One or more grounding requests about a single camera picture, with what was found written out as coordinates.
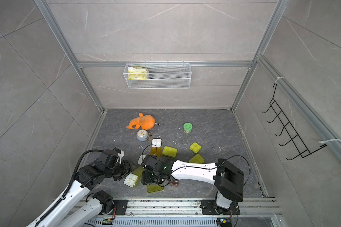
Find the green lid six-cell pillbox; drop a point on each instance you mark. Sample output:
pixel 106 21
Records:
pixel 170 152

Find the black wall hook rack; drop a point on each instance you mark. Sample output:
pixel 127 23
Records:
pixel 288 129

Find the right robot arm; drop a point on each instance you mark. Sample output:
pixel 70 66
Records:
pixel 228 179

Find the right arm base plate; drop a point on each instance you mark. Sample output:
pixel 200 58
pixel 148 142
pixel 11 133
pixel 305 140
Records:
pixel 209 207

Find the orange whale toy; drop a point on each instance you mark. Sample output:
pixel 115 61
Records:
pixel 146 122

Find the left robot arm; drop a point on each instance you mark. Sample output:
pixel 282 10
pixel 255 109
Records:
pixel 84 179

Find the white wire wall basket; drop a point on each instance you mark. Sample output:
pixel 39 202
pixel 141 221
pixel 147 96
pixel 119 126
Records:
pixel 162 76

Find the green lidded jar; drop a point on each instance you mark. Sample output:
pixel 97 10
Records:
pixel 187 127

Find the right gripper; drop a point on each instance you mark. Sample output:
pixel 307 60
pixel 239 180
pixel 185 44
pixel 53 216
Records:
pixel 146 179

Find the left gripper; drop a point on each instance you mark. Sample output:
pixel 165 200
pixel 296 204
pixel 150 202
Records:
pixel 127 169

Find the small green pillbox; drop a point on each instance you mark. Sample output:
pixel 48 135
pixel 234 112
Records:
pixel 195 148

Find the amber lid small pillbox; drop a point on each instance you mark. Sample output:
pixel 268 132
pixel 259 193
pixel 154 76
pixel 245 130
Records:
pixel 156 148

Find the metal base rail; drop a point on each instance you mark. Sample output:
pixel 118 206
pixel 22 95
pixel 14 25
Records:
pixel 186 212

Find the left green four-cell pillbox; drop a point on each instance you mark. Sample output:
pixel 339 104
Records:
pixel 138 171

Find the dark red small pillbox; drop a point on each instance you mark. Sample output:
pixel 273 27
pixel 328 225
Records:
pixel 174 183

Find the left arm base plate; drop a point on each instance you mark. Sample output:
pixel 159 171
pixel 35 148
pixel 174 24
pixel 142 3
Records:
pixel 119 207

